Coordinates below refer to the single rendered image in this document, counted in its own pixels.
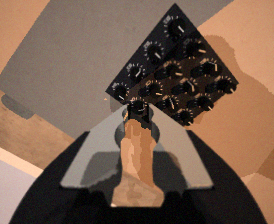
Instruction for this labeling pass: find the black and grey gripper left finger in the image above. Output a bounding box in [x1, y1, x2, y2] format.
[9, 103, 131, 224]

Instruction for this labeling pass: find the black knob box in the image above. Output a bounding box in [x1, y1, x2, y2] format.
[105, 3, 239, 127]

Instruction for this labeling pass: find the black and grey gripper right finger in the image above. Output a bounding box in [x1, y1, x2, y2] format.
[147, 103, 267, 224]

